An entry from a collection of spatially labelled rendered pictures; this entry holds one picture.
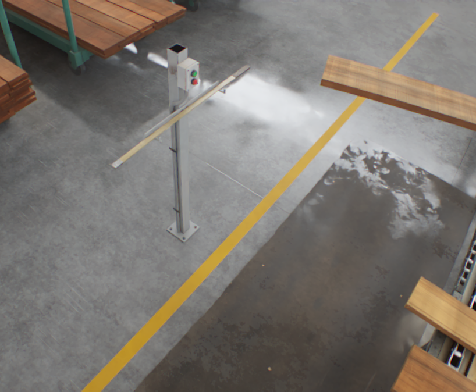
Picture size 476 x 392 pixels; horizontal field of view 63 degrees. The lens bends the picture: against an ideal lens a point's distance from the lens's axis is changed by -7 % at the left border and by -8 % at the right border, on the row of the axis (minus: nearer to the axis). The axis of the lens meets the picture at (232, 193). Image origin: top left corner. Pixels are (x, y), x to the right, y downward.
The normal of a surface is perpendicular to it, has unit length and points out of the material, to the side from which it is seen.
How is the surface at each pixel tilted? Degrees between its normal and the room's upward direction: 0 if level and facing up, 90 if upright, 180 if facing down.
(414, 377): 0
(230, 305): 0
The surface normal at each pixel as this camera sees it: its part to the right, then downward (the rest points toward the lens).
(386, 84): 0.07, -0.62
